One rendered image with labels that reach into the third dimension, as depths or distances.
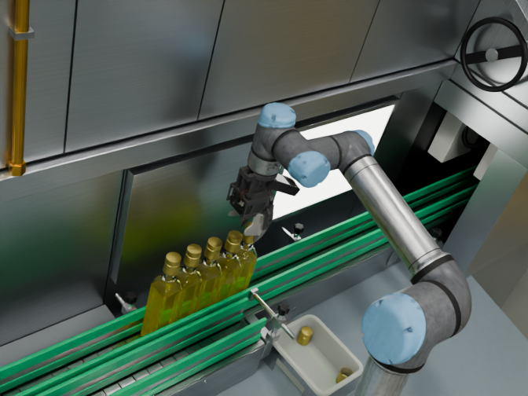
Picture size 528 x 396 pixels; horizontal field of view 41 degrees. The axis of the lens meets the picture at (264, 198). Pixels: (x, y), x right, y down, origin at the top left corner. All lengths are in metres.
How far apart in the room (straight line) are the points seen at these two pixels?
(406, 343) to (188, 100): 0.67
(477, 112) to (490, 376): 0.79
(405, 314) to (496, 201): 1.08
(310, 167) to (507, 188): 0.99
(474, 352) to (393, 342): 1.02
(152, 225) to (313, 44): 0.57
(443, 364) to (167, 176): 1.05
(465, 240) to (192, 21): 1.33
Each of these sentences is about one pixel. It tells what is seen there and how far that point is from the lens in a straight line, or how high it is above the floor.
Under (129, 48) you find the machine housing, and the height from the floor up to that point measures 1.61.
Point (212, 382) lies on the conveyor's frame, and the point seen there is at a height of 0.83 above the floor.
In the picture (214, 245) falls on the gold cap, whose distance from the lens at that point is 1.61.
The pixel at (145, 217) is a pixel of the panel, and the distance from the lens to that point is 1.61.
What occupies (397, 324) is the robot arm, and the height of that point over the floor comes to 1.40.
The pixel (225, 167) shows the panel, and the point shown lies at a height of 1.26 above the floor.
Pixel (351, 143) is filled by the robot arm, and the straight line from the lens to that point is 1.49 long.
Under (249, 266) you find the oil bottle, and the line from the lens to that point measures 1.75.
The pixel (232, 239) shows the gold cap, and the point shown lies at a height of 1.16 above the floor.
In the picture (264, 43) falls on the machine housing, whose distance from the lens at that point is 1.56.
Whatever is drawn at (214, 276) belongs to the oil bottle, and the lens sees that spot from 1.67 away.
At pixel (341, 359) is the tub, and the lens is 1.97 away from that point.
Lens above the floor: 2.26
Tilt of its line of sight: 38 degrees down
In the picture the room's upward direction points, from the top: 18 degrees clockwise
